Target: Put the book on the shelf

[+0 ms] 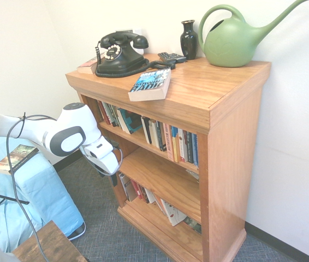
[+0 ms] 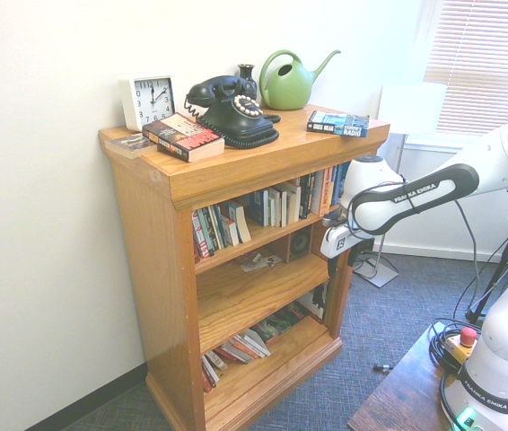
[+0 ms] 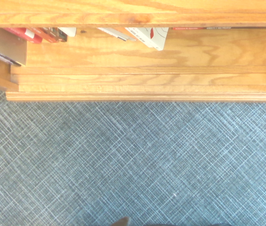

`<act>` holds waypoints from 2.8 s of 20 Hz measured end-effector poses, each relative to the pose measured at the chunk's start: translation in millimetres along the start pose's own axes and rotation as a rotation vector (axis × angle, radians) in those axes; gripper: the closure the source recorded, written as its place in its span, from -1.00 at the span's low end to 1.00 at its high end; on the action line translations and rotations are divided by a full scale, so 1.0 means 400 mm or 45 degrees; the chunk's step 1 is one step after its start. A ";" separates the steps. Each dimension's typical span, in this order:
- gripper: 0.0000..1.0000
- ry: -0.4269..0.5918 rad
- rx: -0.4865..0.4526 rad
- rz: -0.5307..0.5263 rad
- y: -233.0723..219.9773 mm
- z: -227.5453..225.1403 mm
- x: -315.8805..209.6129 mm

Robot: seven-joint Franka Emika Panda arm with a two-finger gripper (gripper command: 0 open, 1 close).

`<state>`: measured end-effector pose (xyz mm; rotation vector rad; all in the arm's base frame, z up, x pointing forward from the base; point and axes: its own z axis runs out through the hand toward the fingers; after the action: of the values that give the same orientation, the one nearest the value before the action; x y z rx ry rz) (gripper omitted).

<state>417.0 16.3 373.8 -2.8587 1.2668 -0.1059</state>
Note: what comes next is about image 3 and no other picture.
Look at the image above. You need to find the white book with red print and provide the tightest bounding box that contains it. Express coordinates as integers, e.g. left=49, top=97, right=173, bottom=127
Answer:
left=124, top=27, right=170, bottom=51

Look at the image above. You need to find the slanted white grey book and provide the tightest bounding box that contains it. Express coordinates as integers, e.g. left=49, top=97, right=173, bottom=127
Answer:
left=96, top=27, right=137, bottom=42

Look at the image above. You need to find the small white book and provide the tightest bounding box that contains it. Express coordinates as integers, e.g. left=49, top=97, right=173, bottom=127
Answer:
left=57, top=27, right=78, bottom=38

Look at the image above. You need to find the brown orange book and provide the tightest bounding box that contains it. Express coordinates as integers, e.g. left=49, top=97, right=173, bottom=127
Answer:
left=27, top=27, right=68, bottom=43

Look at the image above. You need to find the tan book with dark cover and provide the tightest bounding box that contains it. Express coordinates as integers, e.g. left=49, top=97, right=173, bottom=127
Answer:
left=0, top=27, right=28, bottom=66

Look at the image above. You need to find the wooden oak bookshelf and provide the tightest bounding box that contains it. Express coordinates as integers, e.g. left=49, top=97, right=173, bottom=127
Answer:
left=0, top=0, right=266, bottom=102

